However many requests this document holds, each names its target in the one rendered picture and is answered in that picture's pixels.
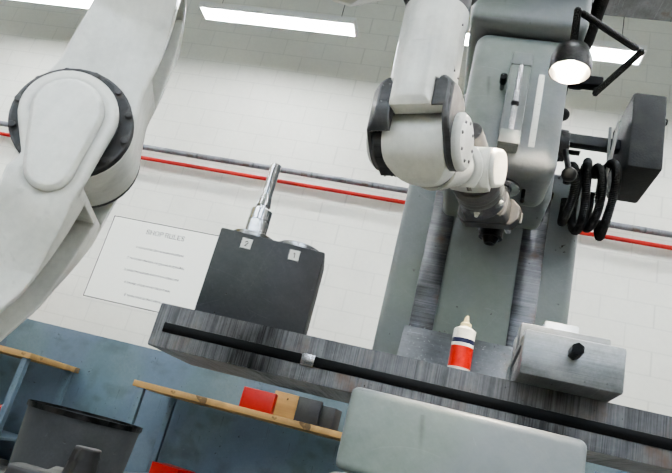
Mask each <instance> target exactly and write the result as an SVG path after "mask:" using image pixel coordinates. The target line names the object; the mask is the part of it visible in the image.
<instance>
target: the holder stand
mask: <svg viewBox="0 0 672 473"><path fill-rule="evenodd" d="M324 263H325V253H324V252H320V251H318V250H317V249H315V248H314V247H312V246H310V245H308V244H305V243H301V242H298V241H292V240H282V241H280V242H279V241H275V240H272V239H271V238H270V237H268V236H267V235H264V234H262V233H260V232H256V231H253V230H248V229H235V230H231V229H227V228H221V231H220V234H219V237H218V240H217V243H216V246H215V249H214V252H213V255H212V258H211V261H210V264H209V267H208V270H207V273H206V276H205V279H204V282H203V285H202V288H201V291H200V294H199V297H198V300H197V303H196V306H195V309H194V310H197V311H202V312H206V313H211V314H215V315H220V316H224V317H229V318H233V319H237V320H242V321H246V322H251V323H255V324H260V325H264V326H269V327H273V328H278V329H282V330H287V331H291V332H296V333H300V334H305V335H307V333H308V329H309V325H310V321H311V317H312V314H313V310H314V306H315V302H316V298H317V295H318V291H319V287H320V283H321V279H322V276H323V272H324Z"/></svg>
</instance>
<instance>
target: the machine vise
mask: <svg viewBox="0 0 672 473"><path fill-rule="evenodd" d="M516 342H517V337H515V339H514V344H513V351H512V360H511V362H510V364H509V367H508V369H507V376H506V380H510V381H515V382H519V383H524V384H528V385H533V386H537V387H542V388H546V389H551V390H555V391H559V392H564V393H568V394H573V395H577V396H582V397H586V398H591V399H595V400H600V401H604V402H609V401H611V400H613V399H614V398H616V397H618V396H620V395H622V394H623V389H624V377H625V365H626V353H627V351H626V349H624V348H620V347H615V346H609V345H604V344H599V343H594V342H589V341H584V340H579V339H574V338H569V337H564V336H559V335H553V334H548V333H543V332H538V331H533V330H528V329H527V330H525V332H524V334H523V336H522V338H521V340H520V343H519V345H518V347H517V349H516ZM578 342H579V343H581V344H582V345H583V346H584V347H585V350H584V354H583V355H582V356H581V357H580V358H579V359H576V360H572V359H570V358H569V357H568V356H567V355H568V350H569V348H570V347H571V346H572V345H573V344H575V343H578Z"/></svg>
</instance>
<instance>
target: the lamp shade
mask: <svg viewBox="0 0 672 473"><path fill-rule="evenodd" d="M568 60H571V61H568ZM592 63H593V58H592V54H591V51H590V48H589V46H588V44H587V43H585V42H583V41H581V40H575V39H571V40H566V41H563V42H561V43H559V44H558V45H557V47H556V49H555V50H554V52H553V54H552V55H551V58H550V64H549V70H548V74H549V76H550V78H551V79H553V80H554V81H556V82H558V83H561V84H568V85H572V84H579V83H582V82H584V81H586V80H587V79H588V78H589V77H590V76H591V71H592Z"/></svg>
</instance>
